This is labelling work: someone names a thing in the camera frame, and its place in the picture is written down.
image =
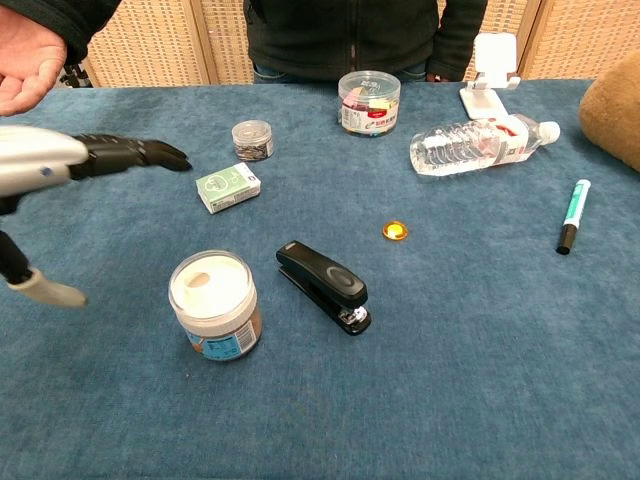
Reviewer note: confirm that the blue felt table mat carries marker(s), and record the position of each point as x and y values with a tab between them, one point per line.
450	375

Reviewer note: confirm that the wicker folding screen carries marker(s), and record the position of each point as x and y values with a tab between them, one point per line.
150	40

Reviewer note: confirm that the small round gold cap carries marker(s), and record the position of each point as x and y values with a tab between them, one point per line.
395	229

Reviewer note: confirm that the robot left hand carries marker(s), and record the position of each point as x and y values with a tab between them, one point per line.
40	157

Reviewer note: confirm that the black stapler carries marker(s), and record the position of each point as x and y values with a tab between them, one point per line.
325	282

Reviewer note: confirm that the white phone stand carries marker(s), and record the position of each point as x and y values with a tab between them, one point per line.
490	65

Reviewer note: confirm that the white round jar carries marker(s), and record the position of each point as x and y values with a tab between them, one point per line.
215	300

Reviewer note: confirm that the person right hand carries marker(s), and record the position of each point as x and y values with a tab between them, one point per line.
30	60

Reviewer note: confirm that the person right forearm black sleeve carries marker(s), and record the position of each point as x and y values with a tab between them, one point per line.
85	25

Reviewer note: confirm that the brown capybara plush toy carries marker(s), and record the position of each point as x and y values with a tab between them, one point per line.
615	120

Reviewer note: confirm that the black tripod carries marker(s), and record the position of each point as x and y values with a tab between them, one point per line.
77	76

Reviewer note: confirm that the green and white small box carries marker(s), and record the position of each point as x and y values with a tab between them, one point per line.
227	187

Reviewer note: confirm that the clear jar of coloured clips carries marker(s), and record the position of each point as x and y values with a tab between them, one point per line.
369	102

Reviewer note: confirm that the person torso black jacket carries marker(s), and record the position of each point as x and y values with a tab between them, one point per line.
345	35

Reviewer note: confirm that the clear plastic water bottle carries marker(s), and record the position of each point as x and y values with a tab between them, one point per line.
475	145

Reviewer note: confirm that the black teal marker pen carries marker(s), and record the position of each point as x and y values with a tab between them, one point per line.
575	212

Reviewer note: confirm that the small clear jar metal clips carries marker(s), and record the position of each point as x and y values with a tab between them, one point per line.
252	141

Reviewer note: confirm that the person left forearm black sleeve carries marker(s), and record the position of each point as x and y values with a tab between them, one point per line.
457	35

